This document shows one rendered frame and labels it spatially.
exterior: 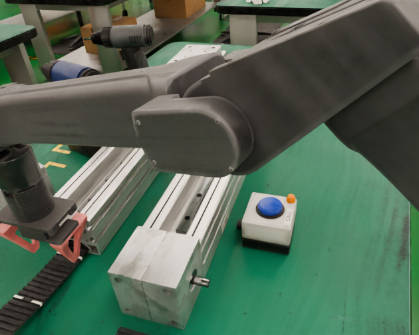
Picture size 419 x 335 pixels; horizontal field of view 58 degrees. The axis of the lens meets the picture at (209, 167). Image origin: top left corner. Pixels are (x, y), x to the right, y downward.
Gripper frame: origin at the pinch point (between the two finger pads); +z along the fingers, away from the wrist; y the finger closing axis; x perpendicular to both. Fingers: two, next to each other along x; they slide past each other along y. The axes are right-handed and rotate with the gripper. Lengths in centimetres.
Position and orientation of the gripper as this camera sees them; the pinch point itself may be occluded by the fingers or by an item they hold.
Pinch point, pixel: (54, 251)
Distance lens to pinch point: 67.1
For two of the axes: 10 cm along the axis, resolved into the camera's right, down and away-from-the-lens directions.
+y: -9.5, -1.3, 2.9
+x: -3.1, 5.7, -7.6
